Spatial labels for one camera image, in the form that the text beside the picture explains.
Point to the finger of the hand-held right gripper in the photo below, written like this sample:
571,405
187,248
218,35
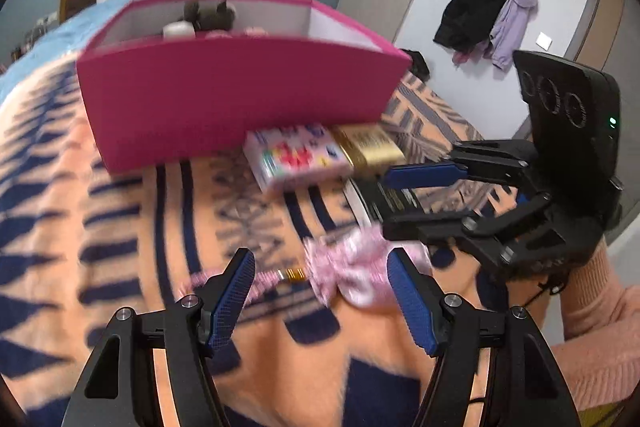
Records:
440,227
420,176

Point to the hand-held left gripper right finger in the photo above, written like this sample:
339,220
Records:
412,302

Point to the blue floral duvet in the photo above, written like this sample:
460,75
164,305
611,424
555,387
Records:
45,42

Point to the black bag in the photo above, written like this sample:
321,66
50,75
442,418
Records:
416,64

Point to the person's right forearm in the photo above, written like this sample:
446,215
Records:
600,332

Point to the orange patterned blanket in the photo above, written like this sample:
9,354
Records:
100,257

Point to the black jacket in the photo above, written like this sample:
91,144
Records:
470,12

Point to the black tissue packet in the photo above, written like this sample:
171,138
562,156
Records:
395,202

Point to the pink tissue packet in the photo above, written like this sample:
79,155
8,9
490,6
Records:
295,157

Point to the white light switch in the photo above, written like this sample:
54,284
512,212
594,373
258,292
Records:
544,40

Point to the red cloth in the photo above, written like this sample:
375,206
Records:
465,57

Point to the pink satin bow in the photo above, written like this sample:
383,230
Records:
350,272

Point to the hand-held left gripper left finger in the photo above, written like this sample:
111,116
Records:
232,302

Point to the lilac jacket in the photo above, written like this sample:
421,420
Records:
515,22

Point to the pink cardboard box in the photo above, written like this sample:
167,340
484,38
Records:
225,97

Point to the dark brown plush animal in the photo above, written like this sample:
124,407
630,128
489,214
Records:
210,14

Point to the gold tissue packet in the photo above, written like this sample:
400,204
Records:
370,147

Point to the beige door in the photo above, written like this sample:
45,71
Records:
600,22

